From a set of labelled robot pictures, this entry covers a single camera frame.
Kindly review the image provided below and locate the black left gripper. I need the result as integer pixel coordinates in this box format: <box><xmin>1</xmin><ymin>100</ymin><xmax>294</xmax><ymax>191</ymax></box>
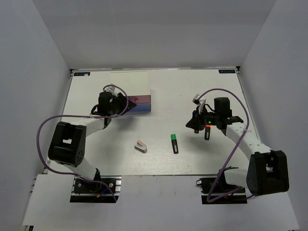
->
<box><xmin>109</xmin><ymin>92</ymin><xmax>137</xmax><ymax>116</ymax></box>

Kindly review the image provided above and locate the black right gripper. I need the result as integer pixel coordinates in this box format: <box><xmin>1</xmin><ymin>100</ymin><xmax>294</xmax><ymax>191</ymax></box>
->
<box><xmin>186</xmin><ymin>105</ymin><xmax>220</xmax><ymax>131</ymax></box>

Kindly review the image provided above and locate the orange cap black highlighter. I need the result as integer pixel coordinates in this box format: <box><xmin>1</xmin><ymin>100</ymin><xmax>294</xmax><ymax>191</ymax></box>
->
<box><xmin>205</xmin><ymin>125</ymin><xmax>211</xmax><ymax>140</ymax></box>

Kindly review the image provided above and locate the pink drawer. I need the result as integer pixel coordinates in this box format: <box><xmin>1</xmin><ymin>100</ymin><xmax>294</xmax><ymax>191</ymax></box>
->
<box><xmin>128</xmin><ymin>95</ymin><xmax>151</xmax><ymax>104</ymax></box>

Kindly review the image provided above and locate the green cap black highlighter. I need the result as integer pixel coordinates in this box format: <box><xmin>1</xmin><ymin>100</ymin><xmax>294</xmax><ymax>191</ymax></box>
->
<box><xmin>170</xmin><ymin>134</ymin><xmax>179</xmax><ymax>154</ymax></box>

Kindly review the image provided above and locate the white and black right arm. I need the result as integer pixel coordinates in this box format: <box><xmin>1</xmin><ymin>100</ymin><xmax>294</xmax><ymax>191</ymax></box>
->
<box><xmin>186</xmin><ymin>96</ymin><xmax>289</xmax><ymax>196</ymax></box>

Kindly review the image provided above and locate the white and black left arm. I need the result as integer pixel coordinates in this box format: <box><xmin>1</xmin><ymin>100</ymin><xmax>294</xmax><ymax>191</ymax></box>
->
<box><xmin>48</xmin><ymin>91</ymin><xmax>137</xmax><ymax>192</ymax></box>

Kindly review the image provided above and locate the blue wide drawer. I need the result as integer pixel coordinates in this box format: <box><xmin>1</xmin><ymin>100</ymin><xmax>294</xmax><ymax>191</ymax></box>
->
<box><xmin>129</xmin><ymin>103</ymin><xmax>151</xmax><ymax>112</ymax></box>

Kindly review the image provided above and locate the white drawer cabinet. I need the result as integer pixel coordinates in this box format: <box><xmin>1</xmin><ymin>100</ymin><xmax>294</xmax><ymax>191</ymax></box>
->
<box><xmin>109</xmin><ymin>71</ymin><xmax>151</xmax><ymax>96</ymax></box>

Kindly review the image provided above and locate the pink white small stapler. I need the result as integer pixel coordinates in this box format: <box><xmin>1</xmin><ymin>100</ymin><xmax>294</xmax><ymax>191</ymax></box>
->
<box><xmin>134</xmin><ymin>140</ymin><xmax>147</xmax><ymax>153</ymax></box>

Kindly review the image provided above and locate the right corner label sticker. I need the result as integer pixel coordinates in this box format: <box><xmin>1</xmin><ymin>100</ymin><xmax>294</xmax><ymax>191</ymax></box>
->
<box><xmin>218</xmin><ymin>69</ymin><xmax>236</xmax><ymax>74</ymax></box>

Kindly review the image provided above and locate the corner label sticker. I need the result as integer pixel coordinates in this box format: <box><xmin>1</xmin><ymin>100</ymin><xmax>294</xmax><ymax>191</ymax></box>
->
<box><xmin>74</xmin><ymin>72</ymin><xmax>90</xmax><ymax>77</ymax></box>
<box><xmin>218</xmin><ymin>69</ymin><xmax>236</xmax><ymax>74</ymax></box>

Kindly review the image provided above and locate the left corner label sticker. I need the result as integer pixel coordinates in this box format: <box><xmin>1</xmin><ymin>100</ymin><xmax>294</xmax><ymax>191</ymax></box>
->
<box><xmin>74</xmin><ymin>72</ymin><xmax>90</xmax><ymax>77</ymax></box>

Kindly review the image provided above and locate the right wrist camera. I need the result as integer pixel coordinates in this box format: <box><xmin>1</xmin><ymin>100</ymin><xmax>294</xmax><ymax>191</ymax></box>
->
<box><xmin>192</xmin><ymin>94</ymin><xmax>206</xmax><ymax>106</ymax></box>

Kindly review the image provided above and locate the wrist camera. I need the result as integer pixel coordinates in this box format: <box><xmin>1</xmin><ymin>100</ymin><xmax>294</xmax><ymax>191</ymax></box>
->
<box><xmin>103</xmin><ymin>84</ymin><xmax>116</xmax><ymax>96</ymax></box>
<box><xmin>192</xmin><ymin>94</ymin><xmax>206</xmax><ymax>106</ymax></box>

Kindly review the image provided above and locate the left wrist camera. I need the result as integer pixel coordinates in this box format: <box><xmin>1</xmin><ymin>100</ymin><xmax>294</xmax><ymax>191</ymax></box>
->
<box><xmin>103</xmin><ymin>84</ymin><xmax>116</xmax><ymax>96</ymax></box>

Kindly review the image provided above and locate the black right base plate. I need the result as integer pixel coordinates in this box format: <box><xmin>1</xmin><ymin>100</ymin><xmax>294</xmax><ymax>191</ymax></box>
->
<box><xmin>195</xmin><ymin>176</ymin><xmax>247</xmax><ymax>205</ymax></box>

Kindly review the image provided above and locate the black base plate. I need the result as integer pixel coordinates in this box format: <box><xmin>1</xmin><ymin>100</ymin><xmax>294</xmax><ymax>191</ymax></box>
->
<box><xmin>70</xmin><ymin>176</ymin><xmax>122</xmax><ymax>204</ymax></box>
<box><xmin>195</xmin><ymin>176</ymin><xmax>247</xmax><ymax>205</ymax></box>

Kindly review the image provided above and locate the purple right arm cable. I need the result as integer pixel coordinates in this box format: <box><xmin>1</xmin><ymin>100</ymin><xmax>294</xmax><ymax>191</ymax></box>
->
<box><xmin>206</xmin><ymin>88</ymin><xmax>251</xmax><ymax>203</ymax></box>

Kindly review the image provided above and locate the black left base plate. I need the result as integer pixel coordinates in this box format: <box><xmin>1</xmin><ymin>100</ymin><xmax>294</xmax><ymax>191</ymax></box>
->
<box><xmin>70</xmin><ymin>176</ymin><xmax>122</xmax><ymax>204</ymax></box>

